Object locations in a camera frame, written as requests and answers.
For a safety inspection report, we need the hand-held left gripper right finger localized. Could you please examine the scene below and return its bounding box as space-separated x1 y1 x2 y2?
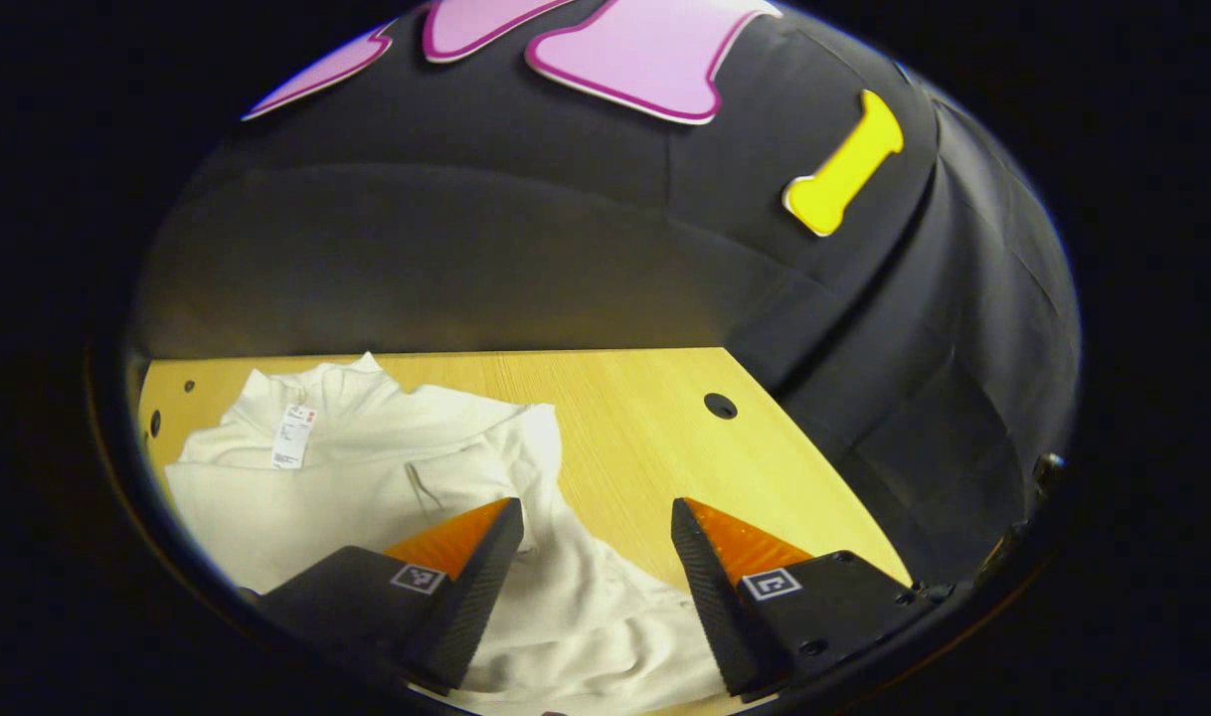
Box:
671 497 933 697

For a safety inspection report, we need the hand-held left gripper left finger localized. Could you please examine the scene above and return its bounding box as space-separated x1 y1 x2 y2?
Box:
240 497 525 695

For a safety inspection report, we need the cream zip-neck sweater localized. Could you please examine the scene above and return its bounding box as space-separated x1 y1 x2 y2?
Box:
163 352 731 716

